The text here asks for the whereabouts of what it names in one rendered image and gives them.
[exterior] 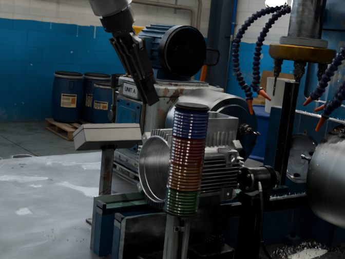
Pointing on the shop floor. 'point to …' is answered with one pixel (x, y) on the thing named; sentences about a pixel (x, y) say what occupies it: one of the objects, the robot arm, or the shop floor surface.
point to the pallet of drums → (79, 101)
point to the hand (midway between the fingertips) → (146, 90)
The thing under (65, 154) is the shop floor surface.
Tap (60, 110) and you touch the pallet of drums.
